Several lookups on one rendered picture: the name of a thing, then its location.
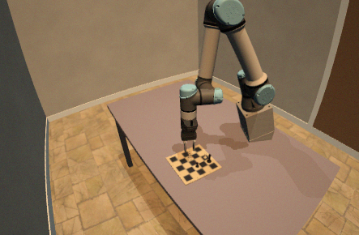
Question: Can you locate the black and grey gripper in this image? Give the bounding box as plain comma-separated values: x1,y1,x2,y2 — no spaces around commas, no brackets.
180,109,198,152

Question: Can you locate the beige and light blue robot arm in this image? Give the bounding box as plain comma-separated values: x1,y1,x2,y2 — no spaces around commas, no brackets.
179,0,276,113

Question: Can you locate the tan and dark brown chessboard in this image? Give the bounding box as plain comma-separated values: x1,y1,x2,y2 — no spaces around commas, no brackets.
166,145,222,185

